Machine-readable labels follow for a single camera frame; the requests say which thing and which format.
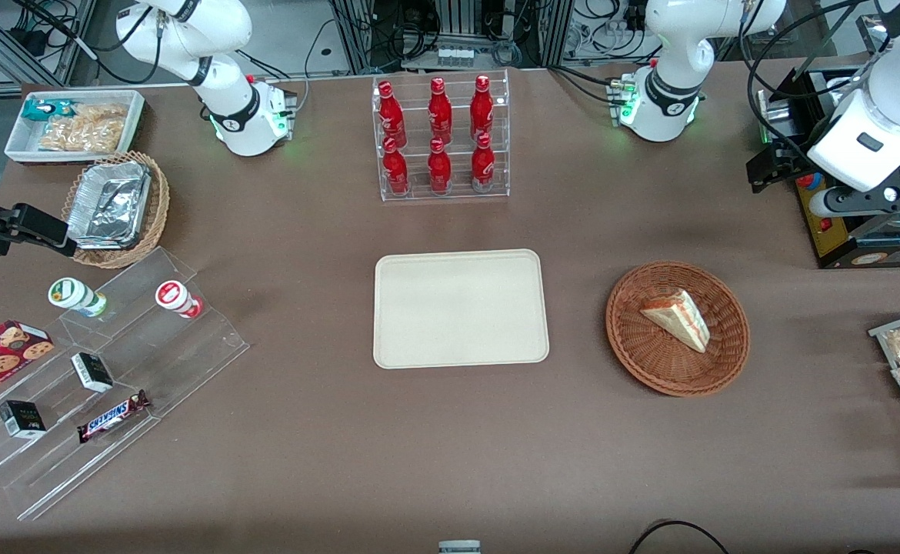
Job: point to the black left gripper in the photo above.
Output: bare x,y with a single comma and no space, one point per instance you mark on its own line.
787,161

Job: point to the triangular sandwich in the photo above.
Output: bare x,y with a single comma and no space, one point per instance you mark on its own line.
681,317

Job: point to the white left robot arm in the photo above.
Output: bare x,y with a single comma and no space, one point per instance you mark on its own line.
665,85

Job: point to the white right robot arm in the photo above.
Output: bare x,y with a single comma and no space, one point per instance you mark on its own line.
227,115

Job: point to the aluminium foil tray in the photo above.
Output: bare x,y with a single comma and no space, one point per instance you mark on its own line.
108,204

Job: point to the light wicker basket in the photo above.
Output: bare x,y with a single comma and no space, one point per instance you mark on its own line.
159,208

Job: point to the round brown wicker basket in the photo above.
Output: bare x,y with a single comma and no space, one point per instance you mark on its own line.
650,362

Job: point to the beige rectangular tray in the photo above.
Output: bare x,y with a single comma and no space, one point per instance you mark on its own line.
461,308

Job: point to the green lid yogurt cup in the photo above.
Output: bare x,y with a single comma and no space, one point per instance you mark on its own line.
73,295

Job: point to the white rectangular snack bin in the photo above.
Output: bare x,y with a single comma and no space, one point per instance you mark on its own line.
23,142

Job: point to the black yellow food warmer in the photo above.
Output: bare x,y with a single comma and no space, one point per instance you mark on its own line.
831,238

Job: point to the clear cracker packet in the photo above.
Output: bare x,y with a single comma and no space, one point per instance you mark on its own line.
84,132

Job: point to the teal snack packet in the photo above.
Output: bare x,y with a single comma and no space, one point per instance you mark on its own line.
41,109

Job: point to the red lid yogurt cup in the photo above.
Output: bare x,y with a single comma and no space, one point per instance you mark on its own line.
174,297

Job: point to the small black white box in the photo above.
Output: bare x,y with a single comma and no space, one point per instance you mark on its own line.
92,372

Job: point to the clear acrylic step display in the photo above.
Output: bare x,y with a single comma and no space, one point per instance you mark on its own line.
173,362

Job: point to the snickers chocolate bar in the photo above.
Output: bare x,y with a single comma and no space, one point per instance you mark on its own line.
111,416

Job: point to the red cola bottle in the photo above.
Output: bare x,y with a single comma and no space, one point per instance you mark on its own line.
439,171
483,168
395,173
391,115
481,111
440,111

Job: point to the clear acrylic bottle rack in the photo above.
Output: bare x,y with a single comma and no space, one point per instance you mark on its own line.
442,196

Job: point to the small grey device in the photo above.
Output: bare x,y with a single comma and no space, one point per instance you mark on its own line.
459,547

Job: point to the aluminium equipment frame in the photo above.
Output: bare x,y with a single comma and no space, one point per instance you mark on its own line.
450,31

